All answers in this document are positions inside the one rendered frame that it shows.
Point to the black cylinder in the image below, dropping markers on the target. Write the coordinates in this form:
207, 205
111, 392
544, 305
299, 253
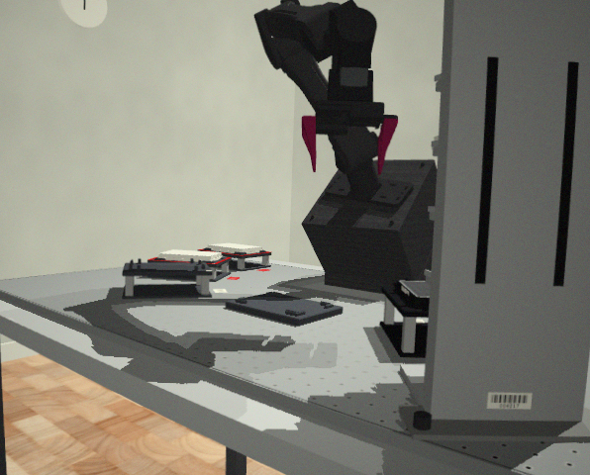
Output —
422, 420

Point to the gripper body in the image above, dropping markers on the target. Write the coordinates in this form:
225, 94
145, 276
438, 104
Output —
353, 113

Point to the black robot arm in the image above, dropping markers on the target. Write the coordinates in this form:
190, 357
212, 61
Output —
355, 33

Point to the grey tower with black slots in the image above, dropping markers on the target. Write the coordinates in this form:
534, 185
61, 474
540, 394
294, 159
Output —
517, 332

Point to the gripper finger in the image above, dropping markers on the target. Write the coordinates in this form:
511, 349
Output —
387, 131
309, 137

